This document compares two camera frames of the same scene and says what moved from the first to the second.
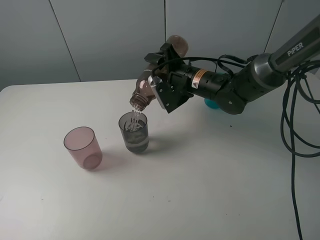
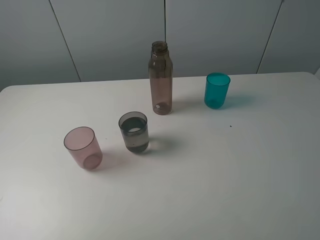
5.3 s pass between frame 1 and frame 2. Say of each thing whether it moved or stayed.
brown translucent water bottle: moved
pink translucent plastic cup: stayed
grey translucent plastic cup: stayed
